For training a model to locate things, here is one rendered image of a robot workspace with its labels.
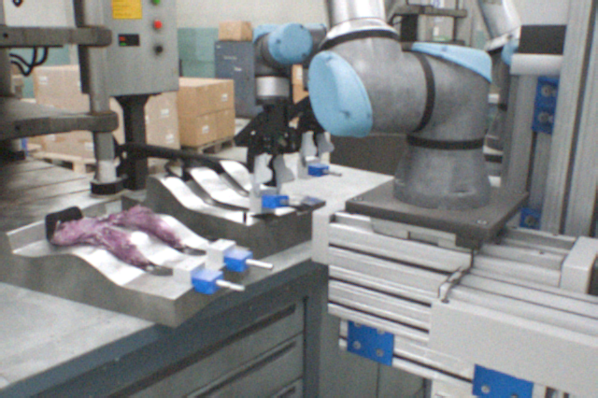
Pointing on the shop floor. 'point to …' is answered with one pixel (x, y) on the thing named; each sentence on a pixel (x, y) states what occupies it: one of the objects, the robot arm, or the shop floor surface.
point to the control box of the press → (136, 66)
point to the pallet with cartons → (206, 114)
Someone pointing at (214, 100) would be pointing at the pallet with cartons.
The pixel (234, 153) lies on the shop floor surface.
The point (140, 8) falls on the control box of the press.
